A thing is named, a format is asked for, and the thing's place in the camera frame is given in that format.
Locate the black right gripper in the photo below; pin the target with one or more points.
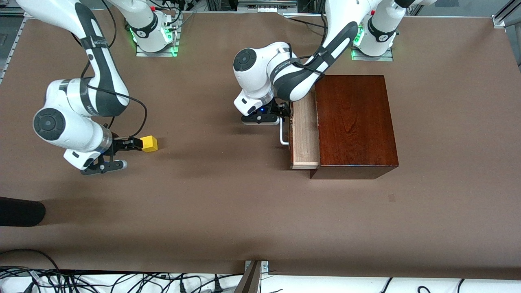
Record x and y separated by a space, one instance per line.
120 144

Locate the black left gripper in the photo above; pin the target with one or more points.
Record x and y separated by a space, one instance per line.
281 108

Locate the yellow cube block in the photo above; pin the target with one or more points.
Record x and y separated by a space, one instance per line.
149 144

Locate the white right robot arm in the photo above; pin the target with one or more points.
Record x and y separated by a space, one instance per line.
69 126

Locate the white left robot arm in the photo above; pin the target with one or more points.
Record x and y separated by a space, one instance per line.
260 81

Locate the dark brown wooden box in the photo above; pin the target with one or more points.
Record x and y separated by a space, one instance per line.
358 122

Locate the grey equipment rack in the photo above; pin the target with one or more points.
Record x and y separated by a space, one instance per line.
266 5

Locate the black ribbed cylinder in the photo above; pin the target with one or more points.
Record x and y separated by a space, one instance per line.
20 211

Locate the black power plug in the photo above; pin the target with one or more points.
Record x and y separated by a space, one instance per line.
217 287

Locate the dark metal strut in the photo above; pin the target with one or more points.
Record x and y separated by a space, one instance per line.
250 280

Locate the aluminium table edge rail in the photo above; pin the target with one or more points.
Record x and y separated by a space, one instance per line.
12 51

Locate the silver metal bracket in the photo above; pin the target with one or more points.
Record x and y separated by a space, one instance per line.
264 266

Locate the aluminium frame corner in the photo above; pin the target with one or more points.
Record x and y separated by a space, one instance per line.
498 21

